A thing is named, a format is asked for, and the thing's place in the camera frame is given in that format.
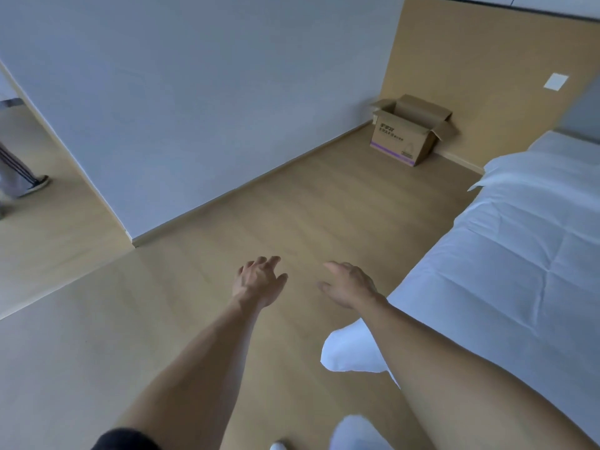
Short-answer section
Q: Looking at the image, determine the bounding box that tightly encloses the person's left hand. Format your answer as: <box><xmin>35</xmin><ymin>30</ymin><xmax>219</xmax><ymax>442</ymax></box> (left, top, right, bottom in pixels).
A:
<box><xmin>232</xmin><ymin>256</ymin><xmax>289</xmax><ymax>310</ymax></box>

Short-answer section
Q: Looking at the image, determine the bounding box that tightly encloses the person's right hand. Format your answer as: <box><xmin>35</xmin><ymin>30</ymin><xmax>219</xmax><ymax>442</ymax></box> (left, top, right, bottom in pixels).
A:
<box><xmin>316</xmin><ymin>261</ymin><xmax>388</xmax><ymax>311</ymax></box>

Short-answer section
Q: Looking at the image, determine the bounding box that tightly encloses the person's right forearm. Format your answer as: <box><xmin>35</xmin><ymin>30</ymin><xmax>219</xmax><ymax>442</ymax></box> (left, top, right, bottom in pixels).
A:
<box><xmin>358</xmin><ymin>295</ymin><xmax>598</xmax><ymax>450</ymax></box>

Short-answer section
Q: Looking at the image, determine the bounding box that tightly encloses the person's left forearm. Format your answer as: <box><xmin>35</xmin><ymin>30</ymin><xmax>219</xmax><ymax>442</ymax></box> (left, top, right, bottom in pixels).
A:
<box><xmin>112</xmin><ymin>295</ymin><xmax>263</xmax><ymax>450</ymax></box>

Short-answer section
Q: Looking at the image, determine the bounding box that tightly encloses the open cardboard box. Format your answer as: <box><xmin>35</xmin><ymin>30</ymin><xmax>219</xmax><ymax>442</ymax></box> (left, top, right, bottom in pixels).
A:
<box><xmin>369</xmin><ymin>94</ymin><xmax>458</xmax><ymax>167</ymax></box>

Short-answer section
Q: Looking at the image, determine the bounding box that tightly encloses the white duvet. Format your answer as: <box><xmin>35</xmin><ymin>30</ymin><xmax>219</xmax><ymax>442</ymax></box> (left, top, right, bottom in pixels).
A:
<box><xmin>321</xmin><ymin>152</ymin><xmax>600</xmax><ymax>446</ymax></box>

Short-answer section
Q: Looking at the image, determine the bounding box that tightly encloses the black sleeve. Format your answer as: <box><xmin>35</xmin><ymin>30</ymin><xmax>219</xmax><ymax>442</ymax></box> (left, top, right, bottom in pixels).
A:
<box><xmin>91</xmin><ymin>427</ymin><xmax>163</xmax><ymax>450</ymax></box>

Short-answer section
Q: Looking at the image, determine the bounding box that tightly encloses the white pillow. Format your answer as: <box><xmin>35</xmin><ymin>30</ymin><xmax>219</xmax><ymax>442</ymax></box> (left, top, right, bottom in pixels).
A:
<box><xmin>527</xmin><ymin>130</ymin><xmax>600</xmax><ymax>160</ymax></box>

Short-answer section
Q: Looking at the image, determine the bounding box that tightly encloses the wooden headboard wall panel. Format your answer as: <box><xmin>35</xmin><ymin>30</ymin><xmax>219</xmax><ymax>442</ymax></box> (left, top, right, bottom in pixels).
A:
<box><xmin>379</xmin><ymin>0</ymin><xmax>600</xmax><ymax>174</ymax></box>

